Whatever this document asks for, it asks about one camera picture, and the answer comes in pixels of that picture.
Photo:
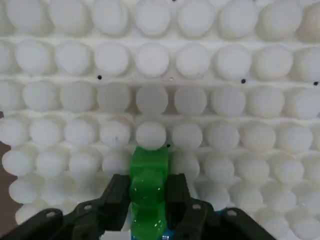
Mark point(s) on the blue three-stud block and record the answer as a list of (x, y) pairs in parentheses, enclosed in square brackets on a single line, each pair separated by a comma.
[(169, 235)]

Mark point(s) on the white studded baseplate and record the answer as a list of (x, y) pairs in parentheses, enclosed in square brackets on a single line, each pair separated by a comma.
[(160, 62)]

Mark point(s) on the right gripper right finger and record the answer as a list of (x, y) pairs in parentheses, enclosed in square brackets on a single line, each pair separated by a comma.
[(200, 222)]

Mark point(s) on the green two-stud block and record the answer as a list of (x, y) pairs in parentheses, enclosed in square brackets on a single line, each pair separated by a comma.
[(148, 190)]

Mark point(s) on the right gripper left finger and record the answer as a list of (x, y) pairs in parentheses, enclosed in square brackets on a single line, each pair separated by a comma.
[(87, 220)]

